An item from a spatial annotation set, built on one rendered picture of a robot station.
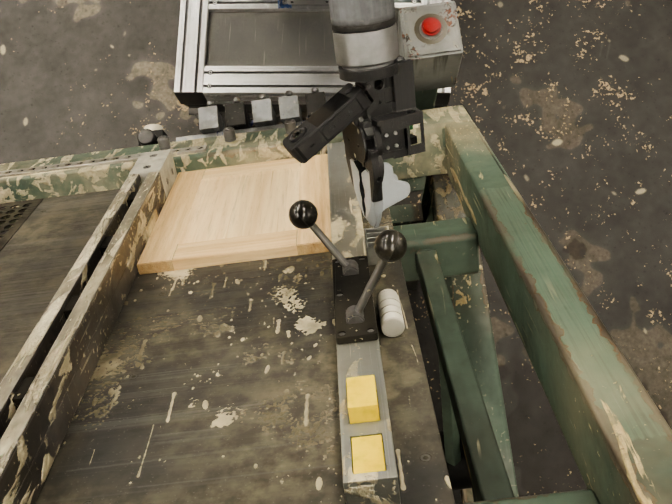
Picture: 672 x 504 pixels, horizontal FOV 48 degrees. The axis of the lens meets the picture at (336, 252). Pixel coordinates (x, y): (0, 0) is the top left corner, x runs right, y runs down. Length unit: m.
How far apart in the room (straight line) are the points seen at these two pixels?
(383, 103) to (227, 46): 1.56
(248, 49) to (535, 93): 0.95
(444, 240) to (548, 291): 0.37
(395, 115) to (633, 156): 1.75
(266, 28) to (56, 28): 0.81
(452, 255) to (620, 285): 1.27
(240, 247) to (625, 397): 0.65
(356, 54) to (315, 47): 1.53
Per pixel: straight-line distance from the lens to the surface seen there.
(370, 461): 0.72
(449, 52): 1.60
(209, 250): 1.21
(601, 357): 0.83
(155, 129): 1.80
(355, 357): 0.85
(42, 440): 0.87
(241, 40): 2.45
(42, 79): 2.84
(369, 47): 0.88
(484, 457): 0.85
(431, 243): 1.26
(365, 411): 0.76
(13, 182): 1.68
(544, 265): 0.99
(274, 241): 1.19
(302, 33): 2.43
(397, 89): 0.92
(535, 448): 2.40
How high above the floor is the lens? 2.35
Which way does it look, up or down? 78 degrees down
